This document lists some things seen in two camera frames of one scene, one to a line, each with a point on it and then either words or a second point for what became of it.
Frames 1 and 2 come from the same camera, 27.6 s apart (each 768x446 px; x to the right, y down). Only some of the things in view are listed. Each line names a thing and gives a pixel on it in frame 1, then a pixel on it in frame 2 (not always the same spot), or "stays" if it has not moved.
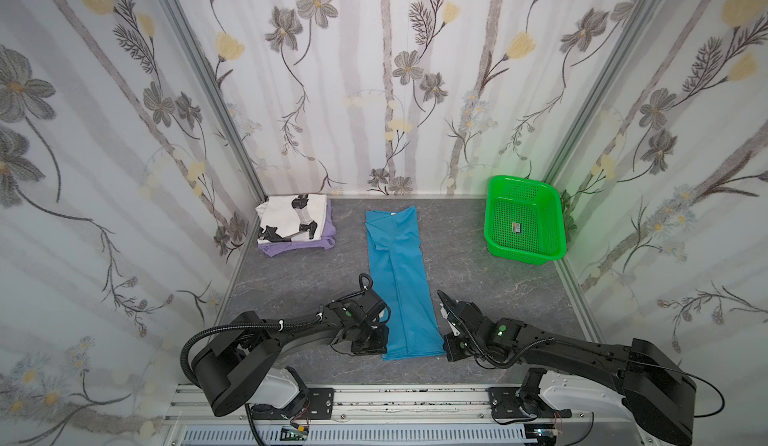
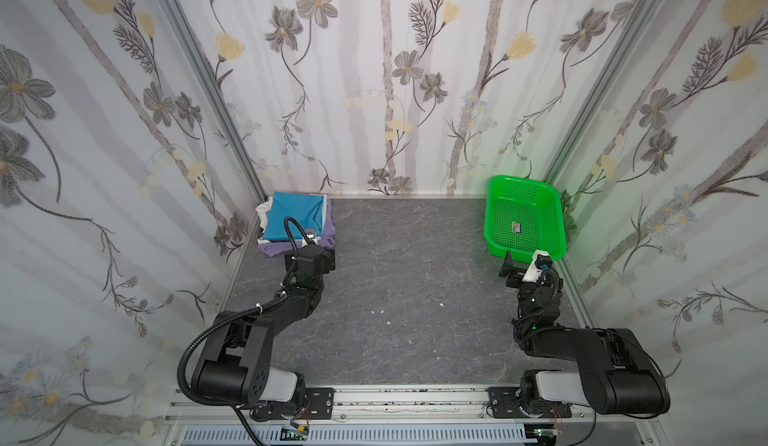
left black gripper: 372,331 -> 318,253
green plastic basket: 524,220 stays
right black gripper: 456,331 -> 519,273
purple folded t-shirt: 327,241 stays
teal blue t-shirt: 402,286 -> 306,209
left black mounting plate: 319,406 stays
